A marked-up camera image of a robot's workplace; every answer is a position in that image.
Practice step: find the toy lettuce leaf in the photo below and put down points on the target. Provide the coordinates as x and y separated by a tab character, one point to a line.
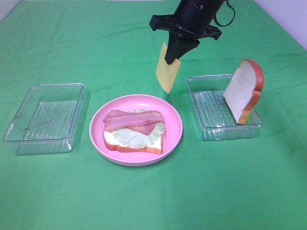
136	130

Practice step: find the green tablecloth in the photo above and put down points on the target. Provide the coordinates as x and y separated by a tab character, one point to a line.
258	183

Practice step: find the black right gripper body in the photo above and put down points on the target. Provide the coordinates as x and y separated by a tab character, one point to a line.
187	25

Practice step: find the yellow toy cheese slice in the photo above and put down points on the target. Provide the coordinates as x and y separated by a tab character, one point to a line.
166	74

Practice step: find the clear plastic tray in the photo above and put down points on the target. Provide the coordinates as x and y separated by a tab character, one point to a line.
47	120
213	118

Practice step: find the toy ham slice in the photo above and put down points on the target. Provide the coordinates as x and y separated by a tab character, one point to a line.
145	129

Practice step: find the right clear plastic tray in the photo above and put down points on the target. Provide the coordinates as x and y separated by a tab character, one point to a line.
213	118

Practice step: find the toy bacon strip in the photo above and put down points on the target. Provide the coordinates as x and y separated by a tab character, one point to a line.
117	119

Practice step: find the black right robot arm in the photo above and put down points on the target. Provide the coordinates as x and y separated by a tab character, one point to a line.
199	5

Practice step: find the left clear plastic tray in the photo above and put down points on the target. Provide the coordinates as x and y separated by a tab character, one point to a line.
47	120

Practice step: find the toy bread slice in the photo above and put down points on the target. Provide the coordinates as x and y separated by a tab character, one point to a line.
243	90
126	140

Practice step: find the pink round plate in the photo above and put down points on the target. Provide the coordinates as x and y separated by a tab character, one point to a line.
171	138

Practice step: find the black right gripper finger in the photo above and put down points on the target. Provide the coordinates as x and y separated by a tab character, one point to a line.
177	47
186	46

